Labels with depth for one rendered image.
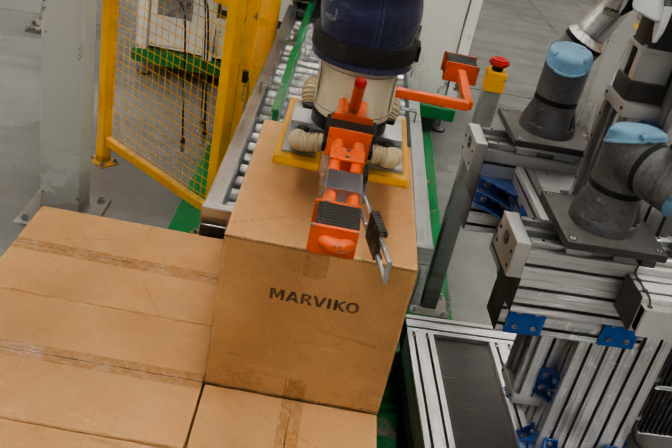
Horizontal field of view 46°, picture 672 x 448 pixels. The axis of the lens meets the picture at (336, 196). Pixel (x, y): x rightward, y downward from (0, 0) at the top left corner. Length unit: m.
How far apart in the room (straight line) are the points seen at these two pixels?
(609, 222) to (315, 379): 0.72
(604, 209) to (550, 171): 0.50
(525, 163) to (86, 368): 1.23
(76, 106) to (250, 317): 1.62
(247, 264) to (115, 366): 0.42
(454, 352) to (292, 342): 1.02
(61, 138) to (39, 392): 1.57
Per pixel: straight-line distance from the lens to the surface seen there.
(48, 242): 2.27
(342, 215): 1.21
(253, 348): 1.77
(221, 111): 3.05
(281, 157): 1.66
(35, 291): 2.10
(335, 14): 1.63
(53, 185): 3.33
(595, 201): 1.76
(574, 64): 2.14
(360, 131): 1.52
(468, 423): 2.43
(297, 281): 1.65
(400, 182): 1.66
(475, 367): 2.63
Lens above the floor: 1.80
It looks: 28 degrees down
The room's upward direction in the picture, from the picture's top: 12 degrees clockwise
